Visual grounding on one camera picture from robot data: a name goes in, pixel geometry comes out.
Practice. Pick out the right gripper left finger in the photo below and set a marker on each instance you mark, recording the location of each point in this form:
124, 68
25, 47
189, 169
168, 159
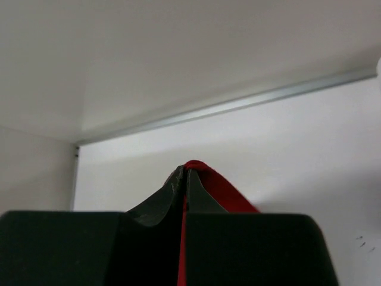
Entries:
157, 240

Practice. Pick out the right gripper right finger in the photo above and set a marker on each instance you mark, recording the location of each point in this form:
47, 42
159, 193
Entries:
203, 217

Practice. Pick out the dark red t shirt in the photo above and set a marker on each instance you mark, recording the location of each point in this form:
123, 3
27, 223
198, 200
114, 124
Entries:
223, 192

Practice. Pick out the aluminium table edge rail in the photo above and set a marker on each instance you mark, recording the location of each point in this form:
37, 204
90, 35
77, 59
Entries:
261, 143

